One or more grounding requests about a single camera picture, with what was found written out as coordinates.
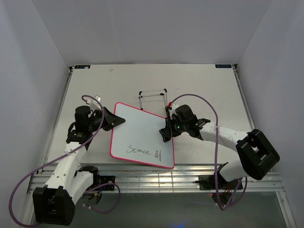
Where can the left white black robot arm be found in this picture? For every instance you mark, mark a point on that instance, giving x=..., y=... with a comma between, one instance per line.
x=55, y=202

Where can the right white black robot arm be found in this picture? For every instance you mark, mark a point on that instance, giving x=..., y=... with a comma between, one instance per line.
x=256, y=154

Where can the pink framed whiteboard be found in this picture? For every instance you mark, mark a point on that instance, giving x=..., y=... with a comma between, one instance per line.
x=138, y=139

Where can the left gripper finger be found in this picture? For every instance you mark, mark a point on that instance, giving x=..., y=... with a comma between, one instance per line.
x=109, y=126
x=111, y=119

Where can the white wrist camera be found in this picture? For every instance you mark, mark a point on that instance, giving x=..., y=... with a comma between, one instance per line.
x=172, y=105
x=94, y=103

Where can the aluminium table frame rail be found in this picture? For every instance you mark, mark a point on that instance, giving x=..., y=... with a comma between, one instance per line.
x=135, y=178

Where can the left blue table label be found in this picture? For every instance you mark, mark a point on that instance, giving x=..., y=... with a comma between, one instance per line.
x=82, y=67

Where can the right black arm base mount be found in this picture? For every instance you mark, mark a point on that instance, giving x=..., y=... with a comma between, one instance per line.
x=207, y=182

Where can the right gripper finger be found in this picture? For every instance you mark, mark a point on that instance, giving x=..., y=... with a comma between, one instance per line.
x=168, y=117
x=165, y=135

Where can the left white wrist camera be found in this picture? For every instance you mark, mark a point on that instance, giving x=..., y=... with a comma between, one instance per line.
x=94, y=103

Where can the black wire easel stand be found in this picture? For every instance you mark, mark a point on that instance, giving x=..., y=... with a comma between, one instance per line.
x=158, y=94

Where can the right blue table label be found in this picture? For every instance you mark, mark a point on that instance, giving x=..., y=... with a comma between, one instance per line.
x=223, y=66

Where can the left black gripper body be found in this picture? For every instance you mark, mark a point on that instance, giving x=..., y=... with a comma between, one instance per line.
x=96, y=122

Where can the blue table label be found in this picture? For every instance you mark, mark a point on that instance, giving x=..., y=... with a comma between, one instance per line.
x=223, y=66
x=82, y=67

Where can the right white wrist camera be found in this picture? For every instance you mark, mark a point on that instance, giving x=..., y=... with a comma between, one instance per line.
x=172, y=105

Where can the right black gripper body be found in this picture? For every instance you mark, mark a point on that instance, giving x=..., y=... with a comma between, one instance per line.
x=178, y=128

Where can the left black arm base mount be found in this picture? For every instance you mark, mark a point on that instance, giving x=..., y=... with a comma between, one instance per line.
x=105, y=181

